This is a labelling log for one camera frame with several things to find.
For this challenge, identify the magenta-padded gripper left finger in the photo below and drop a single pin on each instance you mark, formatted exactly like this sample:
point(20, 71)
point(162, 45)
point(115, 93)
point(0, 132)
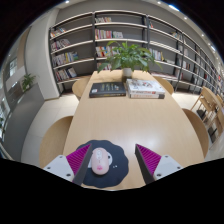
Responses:
point(60, 166)

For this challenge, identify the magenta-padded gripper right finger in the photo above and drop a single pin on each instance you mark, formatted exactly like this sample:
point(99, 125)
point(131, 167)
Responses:
point(166, 165)

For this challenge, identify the pale pink computer mouse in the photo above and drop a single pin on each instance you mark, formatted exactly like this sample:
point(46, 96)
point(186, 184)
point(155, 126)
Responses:
point(100, 160)

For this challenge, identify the dark cloud-shaped mouse pad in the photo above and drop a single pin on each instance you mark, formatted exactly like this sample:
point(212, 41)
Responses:
point(116, 166)

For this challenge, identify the white book with dark spine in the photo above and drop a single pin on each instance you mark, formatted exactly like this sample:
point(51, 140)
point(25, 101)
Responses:
point(146, 96)

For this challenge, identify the group of light wooden chairs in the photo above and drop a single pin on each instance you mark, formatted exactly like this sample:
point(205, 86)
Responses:
point(210, 106)

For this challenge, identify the white illustrated book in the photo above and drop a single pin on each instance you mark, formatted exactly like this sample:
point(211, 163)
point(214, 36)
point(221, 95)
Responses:
point(144, 86)

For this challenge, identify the black hardcover book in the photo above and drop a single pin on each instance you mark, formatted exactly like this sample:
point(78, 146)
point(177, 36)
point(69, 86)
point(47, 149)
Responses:
point(107, 89)

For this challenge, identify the small potted plant on ledge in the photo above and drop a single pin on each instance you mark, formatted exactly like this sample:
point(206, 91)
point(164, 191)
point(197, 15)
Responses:
point(28, 81)

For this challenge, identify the green potted plant, white pot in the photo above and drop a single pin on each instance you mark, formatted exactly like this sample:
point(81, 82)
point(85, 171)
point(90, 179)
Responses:
point(128, 56)

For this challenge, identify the grey bookshelf unit with books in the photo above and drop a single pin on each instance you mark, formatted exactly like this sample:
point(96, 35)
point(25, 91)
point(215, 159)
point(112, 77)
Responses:
point(76, 43)

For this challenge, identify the group of ceiling lights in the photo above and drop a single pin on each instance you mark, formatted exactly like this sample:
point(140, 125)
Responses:
point(173, 7)

